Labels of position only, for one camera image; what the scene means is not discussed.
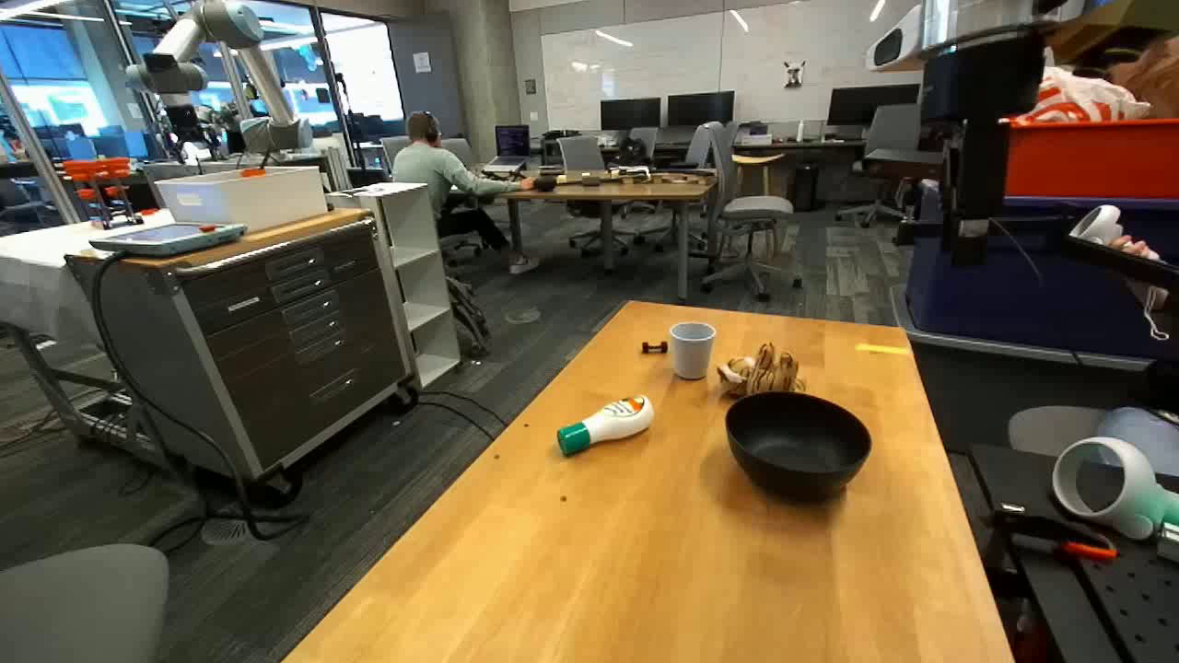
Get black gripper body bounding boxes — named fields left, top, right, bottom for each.
left=917, top=39, right=1050, bottom=162

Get striped tiger stuffed animal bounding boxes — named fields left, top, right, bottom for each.
left=715, top=338, right=802, bottom=400

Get black bowl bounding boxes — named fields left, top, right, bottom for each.
left=721, top=390, right=876, bottom=510

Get white and pink cloth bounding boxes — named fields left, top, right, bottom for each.
left=1009, top=47, right=1154, bottom=128

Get blue plastic bin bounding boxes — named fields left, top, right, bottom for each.
left=902, top=198, right=1179, bottom=372

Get orange plastic bin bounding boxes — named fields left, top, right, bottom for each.
left=1003, top=115, right=1179, bottom=206

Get black computer monitor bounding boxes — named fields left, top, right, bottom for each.
left=824, top=80, right=920, bottom=128
left=662, top=90, right=736, bottom=128
left=596, top=96, right=662, bottom=138

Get grey office chair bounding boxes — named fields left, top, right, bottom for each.
left=695, top=123, right=802, bottom=306

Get pale grey pouch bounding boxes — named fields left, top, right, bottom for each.
left=1007, top=400, right=1179, bottom=465

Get white mug lying sideways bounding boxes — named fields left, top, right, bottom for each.
left=1050, top=433, right=1179, bottom=545

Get pale grey cup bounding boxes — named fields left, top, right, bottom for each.
left=668, top=322, right=719, bottom=383

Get long wooden office desk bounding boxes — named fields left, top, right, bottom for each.
left=493, top=171, right=719, bottom=306

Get white bottle with green cap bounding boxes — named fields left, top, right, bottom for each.
left=554, top=390, right=660, bottom=460

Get seated person in pale shirt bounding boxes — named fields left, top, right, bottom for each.
left=388, top=112, right=525, bottom=253

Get white shelf unit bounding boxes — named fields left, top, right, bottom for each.
left=354, top=182, right=468, bottom=390

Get grey drawer tool cabinet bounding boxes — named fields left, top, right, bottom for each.
left=65, top=206, right=422, bottom=491

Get white box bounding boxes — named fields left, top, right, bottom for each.
left=153, top=162, right=333, bottom=236

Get silver closed laptop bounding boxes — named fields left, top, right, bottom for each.
left=85, top=219, right=252, bottom=257

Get orange cart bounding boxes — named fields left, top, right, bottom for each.
left=54, top=153, right=137, bottom=211

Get grey padded chair seat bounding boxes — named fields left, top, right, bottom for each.
left=0, top=540, right=174, bottom=663

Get wall whiteboard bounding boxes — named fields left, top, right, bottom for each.
left=538, top=9, right=891, bottom=134

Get red handled hand tool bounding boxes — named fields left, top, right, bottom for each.
left=987, top=501, right=1122, bottom=567

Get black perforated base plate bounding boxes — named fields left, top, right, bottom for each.
left=971, top=442, right=1179, bottom=663

